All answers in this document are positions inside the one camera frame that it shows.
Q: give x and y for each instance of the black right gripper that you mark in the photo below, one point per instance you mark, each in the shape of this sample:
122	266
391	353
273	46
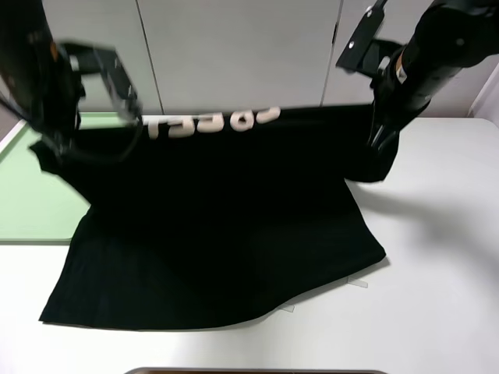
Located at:
390	112

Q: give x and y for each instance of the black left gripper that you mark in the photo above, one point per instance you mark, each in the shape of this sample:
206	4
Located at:
57	127

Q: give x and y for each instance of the black short sleeve t-shirt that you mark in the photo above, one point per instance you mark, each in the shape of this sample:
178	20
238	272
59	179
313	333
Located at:
221	225

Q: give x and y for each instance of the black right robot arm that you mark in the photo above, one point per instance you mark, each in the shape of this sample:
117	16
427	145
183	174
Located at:
450	36

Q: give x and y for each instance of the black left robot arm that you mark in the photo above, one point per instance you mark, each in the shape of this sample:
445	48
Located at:
43	89

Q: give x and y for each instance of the light green plastic tray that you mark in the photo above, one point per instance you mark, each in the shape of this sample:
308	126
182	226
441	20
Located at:
36	207

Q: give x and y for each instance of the black cabinet door hinge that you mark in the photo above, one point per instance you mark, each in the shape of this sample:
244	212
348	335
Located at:
334	34

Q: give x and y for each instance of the clear tape piece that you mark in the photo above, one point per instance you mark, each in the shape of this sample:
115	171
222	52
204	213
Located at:
357	282
287	307

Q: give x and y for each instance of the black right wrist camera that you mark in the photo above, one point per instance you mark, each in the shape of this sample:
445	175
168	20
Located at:
364	52

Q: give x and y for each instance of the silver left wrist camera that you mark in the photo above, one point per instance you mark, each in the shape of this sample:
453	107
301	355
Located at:
91	60

